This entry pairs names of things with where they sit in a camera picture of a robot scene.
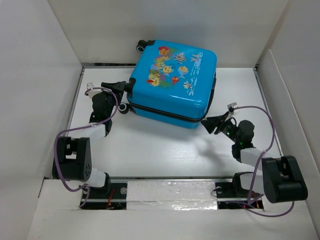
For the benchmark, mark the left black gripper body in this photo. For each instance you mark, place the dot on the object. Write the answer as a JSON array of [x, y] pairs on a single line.
[[111, 99]]

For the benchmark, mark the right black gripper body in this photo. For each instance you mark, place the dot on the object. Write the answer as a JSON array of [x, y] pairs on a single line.
[[228, 129]]

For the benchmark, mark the blue kids suitcase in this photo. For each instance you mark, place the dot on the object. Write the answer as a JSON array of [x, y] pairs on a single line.
[[172, 83]]

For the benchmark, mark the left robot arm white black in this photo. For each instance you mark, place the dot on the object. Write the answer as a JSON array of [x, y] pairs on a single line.
[[72, 163]]

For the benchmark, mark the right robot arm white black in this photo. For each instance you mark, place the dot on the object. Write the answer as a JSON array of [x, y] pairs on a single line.
[[278, 179]]

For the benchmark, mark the silver tape strip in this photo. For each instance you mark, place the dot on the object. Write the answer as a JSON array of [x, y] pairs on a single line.
[[170, 195]]

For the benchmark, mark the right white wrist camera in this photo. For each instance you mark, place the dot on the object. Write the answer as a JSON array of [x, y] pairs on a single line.
[[231, 110]]

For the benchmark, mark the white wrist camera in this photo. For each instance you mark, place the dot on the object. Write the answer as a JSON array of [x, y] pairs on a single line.
[[91, 90], [231, 110]]

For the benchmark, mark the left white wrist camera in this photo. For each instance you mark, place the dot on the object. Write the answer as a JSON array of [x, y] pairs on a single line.
[[91, 90]]

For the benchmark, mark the metal base rail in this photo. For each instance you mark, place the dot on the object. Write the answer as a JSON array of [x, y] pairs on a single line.
[[228, 197]]

